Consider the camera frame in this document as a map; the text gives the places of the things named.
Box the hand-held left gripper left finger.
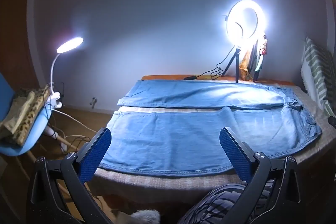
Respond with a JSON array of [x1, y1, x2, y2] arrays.
[[26, 127, 113, 224]]

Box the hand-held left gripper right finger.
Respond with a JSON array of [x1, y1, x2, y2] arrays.
[[219, 127, 305, 224]]

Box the blue denim pants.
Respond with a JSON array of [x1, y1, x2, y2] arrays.
[[101, 79, 323, 178]]

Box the green striped white pillow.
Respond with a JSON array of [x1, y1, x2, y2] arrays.
[[301, 37, 336, 117]]

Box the blue chair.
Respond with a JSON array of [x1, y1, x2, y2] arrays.
[[0, 73, 71, 180]]

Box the white fluffy object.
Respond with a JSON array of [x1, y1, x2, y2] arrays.
[[129, 210, 160, 224]]

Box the leopard print cloth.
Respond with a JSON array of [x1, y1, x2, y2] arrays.
[[0, 85, 51, 147]]

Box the orange cloth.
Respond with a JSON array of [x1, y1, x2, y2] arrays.
[[241, 49, 254, 81]]

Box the black tripod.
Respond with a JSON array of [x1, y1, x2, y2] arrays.
[[223, 47, 242, 83]]

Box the white gooseneck clip lamp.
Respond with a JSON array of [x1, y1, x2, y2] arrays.
[[50, 36, 84, 109]]

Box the brown wooden door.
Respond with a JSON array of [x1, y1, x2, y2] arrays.
[[0, 0, 37, 83]]

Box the white cable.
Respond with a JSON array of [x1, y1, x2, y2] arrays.
[[52, 106, 100, 153]]

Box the black power cable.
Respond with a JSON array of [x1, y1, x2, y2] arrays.
[[184, 47, 235, 81]]

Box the white ring light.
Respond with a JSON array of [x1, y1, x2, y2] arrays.
[[224, 0, 269, 47]]

